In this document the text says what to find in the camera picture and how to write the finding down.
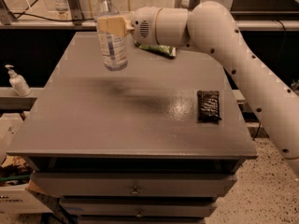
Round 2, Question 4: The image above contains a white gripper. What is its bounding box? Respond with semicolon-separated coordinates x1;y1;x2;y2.
97;7;161;45

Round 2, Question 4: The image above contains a clear blue plastic bottle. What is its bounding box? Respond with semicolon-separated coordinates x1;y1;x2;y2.
95;0;128;71

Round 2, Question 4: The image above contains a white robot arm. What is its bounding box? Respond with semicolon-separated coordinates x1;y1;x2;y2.
96;1;299;175

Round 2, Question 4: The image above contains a white pump dispenser bottle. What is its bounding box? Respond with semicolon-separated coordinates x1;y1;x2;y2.
5;64;31;97

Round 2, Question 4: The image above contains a green chip bag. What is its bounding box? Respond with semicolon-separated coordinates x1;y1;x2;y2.
135;42;177;59

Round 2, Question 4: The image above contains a black snack packet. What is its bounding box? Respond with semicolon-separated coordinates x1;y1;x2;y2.
197;91;221;123

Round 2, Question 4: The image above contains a grey drawer cabinet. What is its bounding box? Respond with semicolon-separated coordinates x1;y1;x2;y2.
8;32;256;224

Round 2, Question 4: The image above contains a grey side shelf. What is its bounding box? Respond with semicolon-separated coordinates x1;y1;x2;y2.
0;87;43;112

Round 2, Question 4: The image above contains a white cardboard box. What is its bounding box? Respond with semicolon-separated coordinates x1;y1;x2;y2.
0;184;51;214

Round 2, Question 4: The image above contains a metal rail frame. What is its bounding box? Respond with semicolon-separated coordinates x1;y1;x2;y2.
0;0;299;32

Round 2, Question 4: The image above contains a black cable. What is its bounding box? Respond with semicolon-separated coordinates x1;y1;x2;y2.
10;0;96;23

